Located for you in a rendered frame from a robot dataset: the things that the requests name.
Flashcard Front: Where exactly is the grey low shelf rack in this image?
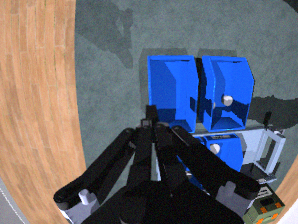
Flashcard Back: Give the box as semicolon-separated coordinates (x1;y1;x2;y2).
190;126;286;186

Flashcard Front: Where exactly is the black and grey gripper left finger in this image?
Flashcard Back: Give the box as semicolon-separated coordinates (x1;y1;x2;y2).
53;105;153;224

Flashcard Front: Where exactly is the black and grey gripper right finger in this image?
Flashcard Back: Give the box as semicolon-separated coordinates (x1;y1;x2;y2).
151;105;261;224

